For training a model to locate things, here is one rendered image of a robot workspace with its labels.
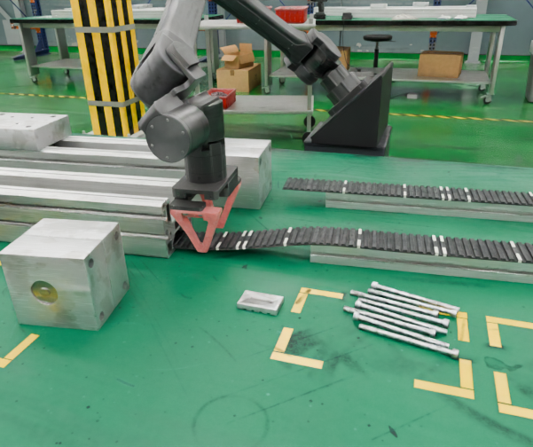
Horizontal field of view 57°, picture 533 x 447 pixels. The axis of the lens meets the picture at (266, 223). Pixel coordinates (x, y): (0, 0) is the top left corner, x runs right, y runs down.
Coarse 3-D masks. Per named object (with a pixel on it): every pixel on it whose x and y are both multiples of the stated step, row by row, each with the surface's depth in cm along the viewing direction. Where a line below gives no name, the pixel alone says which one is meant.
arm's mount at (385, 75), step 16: (384, 80) 113; (368, 96) 111; (384, 96) 117; (352, 112) 114; (368, 112) 112; (384, 112) 122; (320, 128) 118; (336, 128) 116; (352, 128) 115; (368, 128) 114; (384, 128) 127; (336, 144) 118; (352, 144) 117; (368, 144) 116
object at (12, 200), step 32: (0, 192) 72; (32, 192) 72; (64, 192) 72; (96, 192) 71; (128, 192) 76; (160, 192) 75; (0, 224) 75; (32, 224) 75; (128, 224) 70; (160, 224) 68; (160, 256) 71
